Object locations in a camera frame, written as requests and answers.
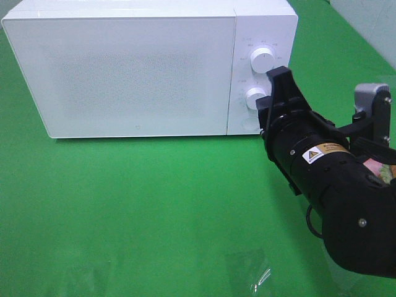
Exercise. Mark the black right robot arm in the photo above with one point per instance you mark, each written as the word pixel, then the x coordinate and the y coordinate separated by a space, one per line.
pixel 329 166

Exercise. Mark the white microwave door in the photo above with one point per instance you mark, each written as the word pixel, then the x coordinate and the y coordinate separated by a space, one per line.
pixel 127 77

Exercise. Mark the lower white microwave knob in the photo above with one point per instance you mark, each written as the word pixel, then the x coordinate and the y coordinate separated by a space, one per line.
pixel 252 95

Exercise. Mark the white microwave knob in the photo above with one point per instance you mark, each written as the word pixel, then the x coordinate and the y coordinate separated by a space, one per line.
pixel 262 60
pixel 252 95

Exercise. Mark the round white door button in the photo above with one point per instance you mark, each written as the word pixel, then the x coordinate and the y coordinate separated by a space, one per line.
pixel 250 124

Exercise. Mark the burger with lettuce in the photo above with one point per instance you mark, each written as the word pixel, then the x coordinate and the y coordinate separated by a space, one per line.
pixel 387 173

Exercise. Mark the pink round plate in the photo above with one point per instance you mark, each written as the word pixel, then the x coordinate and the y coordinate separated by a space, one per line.
pixel 374 166

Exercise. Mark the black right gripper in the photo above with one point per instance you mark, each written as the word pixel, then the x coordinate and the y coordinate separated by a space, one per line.
pixel 293 132

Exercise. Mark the white partition panel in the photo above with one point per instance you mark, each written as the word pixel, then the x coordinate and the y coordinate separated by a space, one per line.
pixel 374 21

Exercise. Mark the upper white microwave knob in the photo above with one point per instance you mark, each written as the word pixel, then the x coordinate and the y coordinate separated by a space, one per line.
pixel 262 60

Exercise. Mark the white microwave oven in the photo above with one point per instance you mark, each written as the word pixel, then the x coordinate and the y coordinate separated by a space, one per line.
pixel 257 23

